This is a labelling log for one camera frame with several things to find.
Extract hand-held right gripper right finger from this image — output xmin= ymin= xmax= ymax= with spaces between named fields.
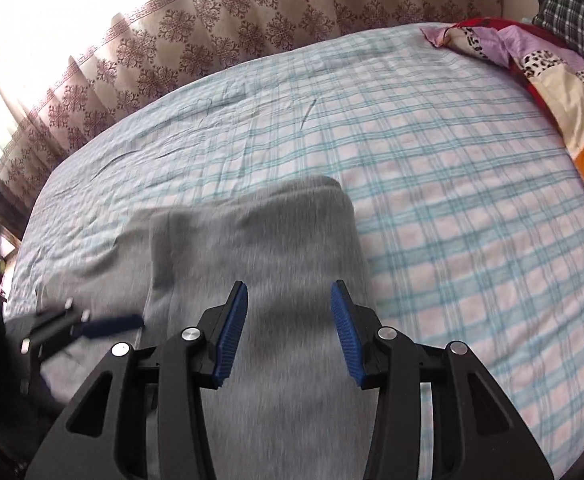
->
xmin=331 ymin=281 xmax=554 ymax=480

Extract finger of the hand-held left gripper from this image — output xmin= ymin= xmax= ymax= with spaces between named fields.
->
xmin=21 ymin=299 xmax=146 ymax=361

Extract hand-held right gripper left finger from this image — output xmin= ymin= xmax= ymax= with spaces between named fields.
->
xmin=24 ymin=281 xmax=249 ymax=480

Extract grey pants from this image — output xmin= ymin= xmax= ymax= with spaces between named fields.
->
xmin=37 ymin=175 xmax=380 ymax=480

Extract plaid bed sheet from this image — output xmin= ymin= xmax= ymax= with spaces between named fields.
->
xmin=2 ymin=22 xmax=584 ymax=480

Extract colourful patchwork quilt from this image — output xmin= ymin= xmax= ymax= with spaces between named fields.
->
xmin=419 ymin=17 xmax=584 ymax=246

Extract patterned brown curtain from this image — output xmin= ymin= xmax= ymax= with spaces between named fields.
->
xmin=0 ymin=0 xmax=503 ymax=241

